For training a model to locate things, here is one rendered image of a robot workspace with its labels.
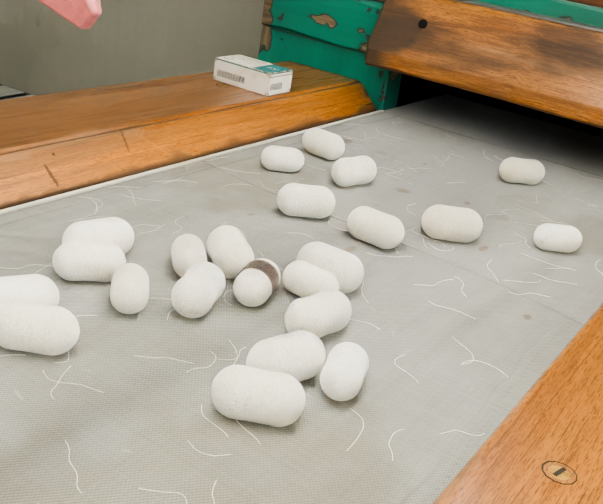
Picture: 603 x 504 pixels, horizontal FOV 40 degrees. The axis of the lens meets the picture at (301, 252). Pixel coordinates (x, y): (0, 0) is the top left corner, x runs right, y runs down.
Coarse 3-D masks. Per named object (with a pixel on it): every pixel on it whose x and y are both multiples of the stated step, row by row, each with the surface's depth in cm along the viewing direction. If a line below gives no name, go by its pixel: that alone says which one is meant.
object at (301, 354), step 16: (288, 336) 34; (304, 336) 34; (256, 352) 33; (272, 352) 33; (288, 352) 33; (304, 352) 33; (320, 352) 34; (272, 368) 33; (288, 368) 33; (304, 368) 33; (320, 368) 34
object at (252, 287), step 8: (272, 264) 41; (248, 272) 39; (256, 272) 39; (240, 280) 39; (248, 280) 39; (256, 280) 39; (264, 280) 39; (240, 288) 39; (248, 288) 39; (256, 288) 39; (264, 288) 39; (240, 296) 39; (248, 296) 39; (256, 296) 39; (264, 296) 39; (248, 304) 39; (256, 304) 39
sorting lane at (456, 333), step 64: (320, 128) 72; (384, 128) 75; (128, 192) 51; (192, 192) 53; (256, 192) 55; (384, 192) 59; (448, 192) 61; (512, 192) 63; (576, 192) 66; (0, 256) 41; (128, 256) 43; (256, 256) 46; (384, 256) 48; (448, 256) 50; (512, 256) 51; (576, 256) 53; (128, 320) 37; (192, 320) 38; (256, 320) 39; (384, 320) 41; (448, 320) 42; (512, 320) 43; (576, 320) 44; (0, 384) 31; (64, 384) 32; (128, 384) 33; (192, 384) 33; (384, 384) 35; (448, 384) 36; (512, 384) 37; (0, 448) 28; (64, 448) 29; (128, 448) 29; (192, 448) 30; (256, 448) 30; (320, 448) 31; (384, 448) 31; (448, 448) 32
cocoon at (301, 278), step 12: (300, 264) 41; (288, 276) 41; (300, 276) 41; (312, 276) 41; (324, 276) 40; (288, 288) 41; (300, 288) 41; (312, 288) 40; (324, 288) 40; (336, 288) 41
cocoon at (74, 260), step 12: (60, 252) 39; (72, 252) 39; (84, 252) 39; (96, 252) 39; (108, 252) 39; (120, 252) 40; (60, 264) 39; (72, 264) 39; (84, 264) 39; (96, 264) 39; (108, 264) 39; (120, 264) 39; (60, 276) 39; (72, 276) 39; (84, 276) 39; (96, 276) 39; (108, 276) 39
